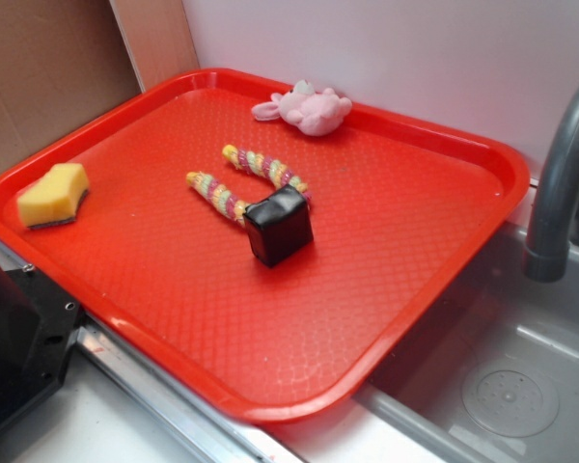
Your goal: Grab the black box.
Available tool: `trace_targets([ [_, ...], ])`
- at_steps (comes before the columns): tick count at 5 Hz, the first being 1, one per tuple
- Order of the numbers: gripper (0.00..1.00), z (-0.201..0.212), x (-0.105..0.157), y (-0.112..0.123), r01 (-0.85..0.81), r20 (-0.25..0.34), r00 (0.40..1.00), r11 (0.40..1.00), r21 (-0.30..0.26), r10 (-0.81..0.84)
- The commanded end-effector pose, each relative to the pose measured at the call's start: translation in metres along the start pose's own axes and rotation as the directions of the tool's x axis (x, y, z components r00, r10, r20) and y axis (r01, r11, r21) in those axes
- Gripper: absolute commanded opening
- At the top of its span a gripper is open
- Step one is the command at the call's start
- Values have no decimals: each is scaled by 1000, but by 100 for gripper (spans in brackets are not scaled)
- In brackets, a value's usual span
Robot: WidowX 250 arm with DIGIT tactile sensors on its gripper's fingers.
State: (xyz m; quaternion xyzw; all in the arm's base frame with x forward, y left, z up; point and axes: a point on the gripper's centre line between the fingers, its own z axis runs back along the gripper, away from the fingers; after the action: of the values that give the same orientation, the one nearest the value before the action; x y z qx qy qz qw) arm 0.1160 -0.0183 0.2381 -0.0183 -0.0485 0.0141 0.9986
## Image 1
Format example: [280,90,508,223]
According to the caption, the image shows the grey toy faucet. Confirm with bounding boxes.
[522,88,579,283]

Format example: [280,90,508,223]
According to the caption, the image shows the yellow sponge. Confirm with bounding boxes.
[16,163,90,229]

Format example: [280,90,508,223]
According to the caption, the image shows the grey toy sink basin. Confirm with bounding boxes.
[356,225,579,462]

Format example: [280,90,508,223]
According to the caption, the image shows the black box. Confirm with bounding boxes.
[243,185,314,267]

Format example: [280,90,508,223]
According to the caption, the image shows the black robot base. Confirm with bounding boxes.
[0,266,84,434]

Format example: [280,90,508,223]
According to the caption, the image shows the multicolour twisted rope toy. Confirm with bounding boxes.
[185,145,312,228]

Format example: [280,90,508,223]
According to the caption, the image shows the red plastic tray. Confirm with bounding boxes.
[0,69,530,423]

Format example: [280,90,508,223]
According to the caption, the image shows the pink plush toy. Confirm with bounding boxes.
[251,80,353,137]

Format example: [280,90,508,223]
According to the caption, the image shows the brown cardboard panel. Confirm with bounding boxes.
[0,1,140,174]

